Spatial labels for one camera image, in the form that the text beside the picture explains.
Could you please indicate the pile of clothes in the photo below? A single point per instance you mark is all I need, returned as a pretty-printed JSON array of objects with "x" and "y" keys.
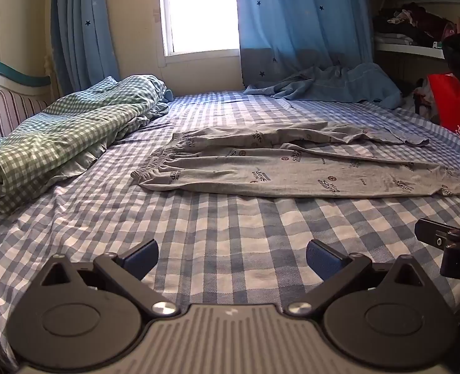
[{"x": 413, "y": 25}]

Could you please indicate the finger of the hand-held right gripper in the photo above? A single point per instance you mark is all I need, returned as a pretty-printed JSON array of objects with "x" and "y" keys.
[{"x": 432, "y": 232}]

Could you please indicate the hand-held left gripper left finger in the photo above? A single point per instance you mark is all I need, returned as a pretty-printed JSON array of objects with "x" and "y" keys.
[{"x": 142, "y": 258}]

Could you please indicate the striped bed headboard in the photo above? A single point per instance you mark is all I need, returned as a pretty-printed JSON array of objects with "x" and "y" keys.
[{"x": 8, "y": 105}]

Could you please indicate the blue checked bed sheet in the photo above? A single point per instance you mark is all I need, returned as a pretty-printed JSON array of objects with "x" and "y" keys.
[{"x": 230, "y": 218}]

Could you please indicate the dark printed cloth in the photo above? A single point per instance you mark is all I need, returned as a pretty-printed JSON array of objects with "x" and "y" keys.
[{"x": 419, "y": 95}]

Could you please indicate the grey printed pants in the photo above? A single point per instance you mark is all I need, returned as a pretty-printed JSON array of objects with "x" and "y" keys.
[{"x": 253, "y": 171}]

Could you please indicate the bright window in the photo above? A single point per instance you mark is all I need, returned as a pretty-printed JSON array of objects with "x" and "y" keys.
[{"x": 199, "y": 7}]

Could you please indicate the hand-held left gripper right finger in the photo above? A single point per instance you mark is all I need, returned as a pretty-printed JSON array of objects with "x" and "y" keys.
[{"x": 323, "y": 259}]

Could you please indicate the green checked quilt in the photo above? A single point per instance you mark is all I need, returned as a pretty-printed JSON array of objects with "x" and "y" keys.
[{"x": 58, "y": 132}]

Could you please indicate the blue star curtain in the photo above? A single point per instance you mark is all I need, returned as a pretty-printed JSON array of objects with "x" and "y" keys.
[
  {"x": 84, "y": 27},
  {"x": 300, "y": 23}
]

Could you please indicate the red bag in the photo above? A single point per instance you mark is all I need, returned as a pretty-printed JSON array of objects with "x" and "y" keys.
[{"x": 456, "y": 105}]

